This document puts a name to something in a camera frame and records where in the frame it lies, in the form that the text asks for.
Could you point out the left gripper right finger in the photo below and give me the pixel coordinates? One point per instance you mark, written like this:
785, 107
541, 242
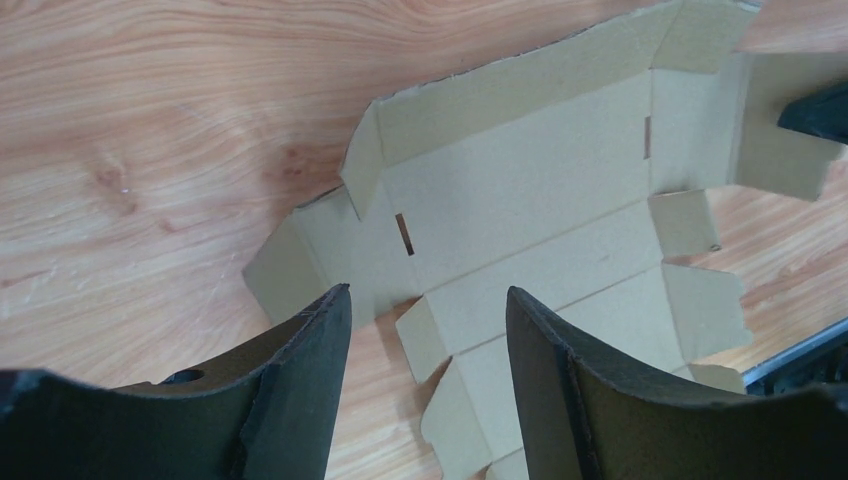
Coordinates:
590, 411

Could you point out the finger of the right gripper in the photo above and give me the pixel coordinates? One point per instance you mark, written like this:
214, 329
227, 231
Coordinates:
822, 114

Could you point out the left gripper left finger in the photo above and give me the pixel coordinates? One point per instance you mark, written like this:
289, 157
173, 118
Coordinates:
265, 409

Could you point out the brown cardboard box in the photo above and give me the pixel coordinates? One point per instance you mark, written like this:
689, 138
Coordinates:
578, 172

